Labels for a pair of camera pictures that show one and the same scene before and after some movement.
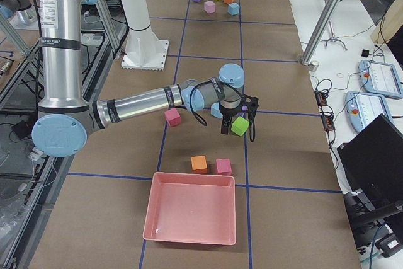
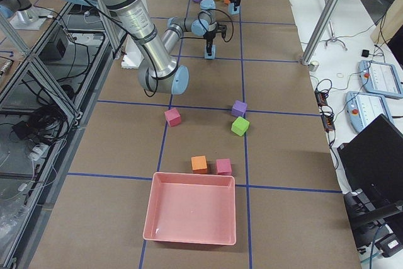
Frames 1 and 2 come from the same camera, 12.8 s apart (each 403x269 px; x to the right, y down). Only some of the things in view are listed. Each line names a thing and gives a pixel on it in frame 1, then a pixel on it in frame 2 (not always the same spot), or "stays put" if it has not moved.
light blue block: x=215 y=110 -> x=213 y=54
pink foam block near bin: x=223 y=166 stays put
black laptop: x=371 y=159 stays put
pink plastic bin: x=191 y=208 stays put
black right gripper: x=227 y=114 -> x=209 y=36
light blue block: x=233 y=9 stays put
